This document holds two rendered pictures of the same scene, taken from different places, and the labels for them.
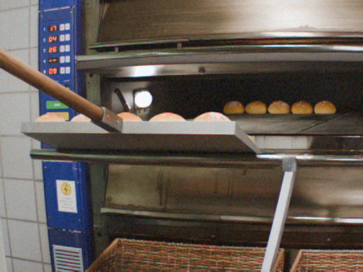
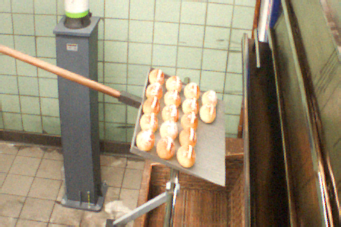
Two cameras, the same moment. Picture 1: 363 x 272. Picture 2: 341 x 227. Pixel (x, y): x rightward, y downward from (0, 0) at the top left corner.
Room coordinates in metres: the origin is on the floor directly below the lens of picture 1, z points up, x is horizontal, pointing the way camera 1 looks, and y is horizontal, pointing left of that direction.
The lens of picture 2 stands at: (0.96, -1.59, 2.45)
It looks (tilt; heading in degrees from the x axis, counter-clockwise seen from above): 35 degrees down; 65
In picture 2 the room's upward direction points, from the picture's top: 6 degrees clockwise
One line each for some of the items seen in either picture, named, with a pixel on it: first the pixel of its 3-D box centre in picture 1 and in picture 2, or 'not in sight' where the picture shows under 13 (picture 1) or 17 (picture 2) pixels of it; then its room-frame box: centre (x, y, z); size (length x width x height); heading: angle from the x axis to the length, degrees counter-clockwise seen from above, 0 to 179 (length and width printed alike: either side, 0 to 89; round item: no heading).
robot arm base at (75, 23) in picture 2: not in sight; (79, 14); (1.39, 1.09, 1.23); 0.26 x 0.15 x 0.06; 64
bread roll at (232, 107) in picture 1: (234, 107); not in sight; (2.92, -0.23, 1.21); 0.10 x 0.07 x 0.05; 70
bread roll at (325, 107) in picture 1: (325, 107); not in sight; (2.75, -0.62, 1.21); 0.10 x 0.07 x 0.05; 66
